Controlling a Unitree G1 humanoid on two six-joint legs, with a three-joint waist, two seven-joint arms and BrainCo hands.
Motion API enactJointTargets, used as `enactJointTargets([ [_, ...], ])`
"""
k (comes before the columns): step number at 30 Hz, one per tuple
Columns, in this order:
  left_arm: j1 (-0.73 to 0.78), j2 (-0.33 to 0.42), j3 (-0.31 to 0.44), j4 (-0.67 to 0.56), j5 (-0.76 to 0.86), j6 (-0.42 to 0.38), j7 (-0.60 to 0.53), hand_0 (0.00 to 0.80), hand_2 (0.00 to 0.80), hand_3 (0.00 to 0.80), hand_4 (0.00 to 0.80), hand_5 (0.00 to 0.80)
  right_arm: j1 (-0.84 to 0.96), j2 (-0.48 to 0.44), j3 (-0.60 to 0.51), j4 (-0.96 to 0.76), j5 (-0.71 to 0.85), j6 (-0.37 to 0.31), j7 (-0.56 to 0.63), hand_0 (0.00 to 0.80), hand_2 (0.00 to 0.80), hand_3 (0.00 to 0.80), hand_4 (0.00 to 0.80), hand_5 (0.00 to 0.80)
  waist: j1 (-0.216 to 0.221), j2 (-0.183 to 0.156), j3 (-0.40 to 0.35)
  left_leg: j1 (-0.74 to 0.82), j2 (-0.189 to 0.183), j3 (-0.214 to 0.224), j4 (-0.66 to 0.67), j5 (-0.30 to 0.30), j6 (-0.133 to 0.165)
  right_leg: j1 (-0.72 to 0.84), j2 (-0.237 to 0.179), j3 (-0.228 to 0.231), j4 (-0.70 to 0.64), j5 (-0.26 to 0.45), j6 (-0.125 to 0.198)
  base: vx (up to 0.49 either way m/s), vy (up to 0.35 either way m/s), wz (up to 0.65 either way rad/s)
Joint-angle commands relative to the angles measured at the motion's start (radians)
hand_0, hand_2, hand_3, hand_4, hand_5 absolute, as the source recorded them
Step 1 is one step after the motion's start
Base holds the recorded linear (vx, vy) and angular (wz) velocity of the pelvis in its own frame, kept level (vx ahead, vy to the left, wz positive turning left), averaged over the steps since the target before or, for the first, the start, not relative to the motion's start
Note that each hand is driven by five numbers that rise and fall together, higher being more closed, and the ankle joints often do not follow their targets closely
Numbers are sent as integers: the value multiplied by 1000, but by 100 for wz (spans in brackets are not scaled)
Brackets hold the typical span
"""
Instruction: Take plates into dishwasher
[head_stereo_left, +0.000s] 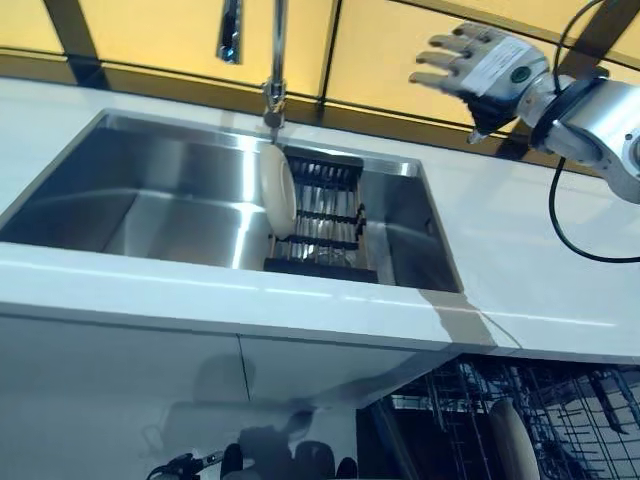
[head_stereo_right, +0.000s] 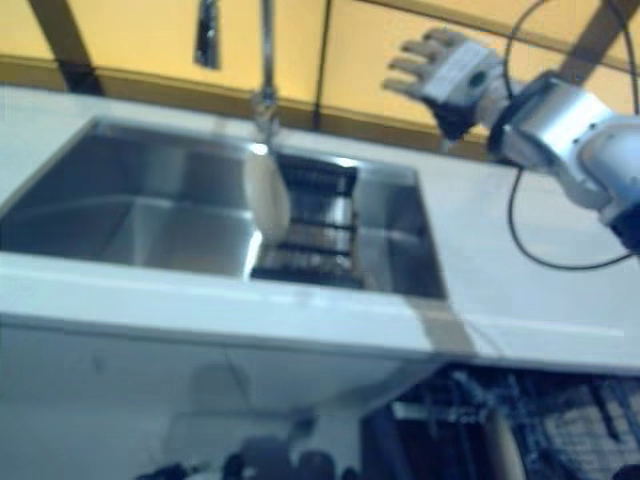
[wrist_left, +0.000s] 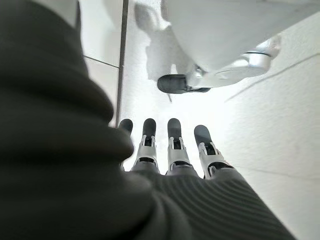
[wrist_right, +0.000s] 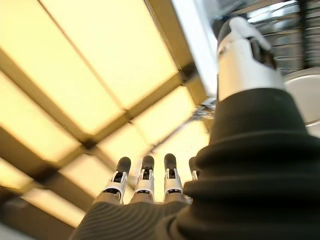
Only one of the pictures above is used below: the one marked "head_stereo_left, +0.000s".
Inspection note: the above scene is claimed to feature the black steel roll-up rack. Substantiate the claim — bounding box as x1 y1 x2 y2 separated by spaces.
263 152 383 284

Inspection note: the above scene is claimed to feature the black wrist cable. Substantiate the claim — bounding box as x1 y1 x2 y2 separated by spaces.
548 0 640 262

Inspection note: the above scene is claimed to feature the cream ceramic plate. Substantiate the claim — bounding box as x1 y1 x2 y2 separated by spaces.
487 399 542 480
259 143 298 239

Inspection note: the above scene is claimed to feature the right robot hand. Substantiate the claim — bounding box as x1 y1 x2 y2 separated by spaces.
408 22 553 146

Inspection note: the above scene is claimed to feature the dishwasher wire rack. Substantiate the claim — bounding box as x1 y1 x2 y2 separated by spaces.
389 356 640 480

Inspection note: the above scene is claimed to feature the stainless steel sink basin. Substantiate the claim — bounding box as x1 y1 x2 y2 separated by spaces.
0 107 462 295

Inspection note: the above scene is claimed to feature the white glossy cabinet door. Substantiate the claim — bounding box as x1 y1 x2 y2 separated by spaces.
0 309 252 480
238 333 442 480

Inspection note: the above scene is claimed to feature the chrome pull-down kitchen faucet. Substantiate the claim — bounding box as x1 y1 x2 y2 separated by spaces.
215 0 292 145

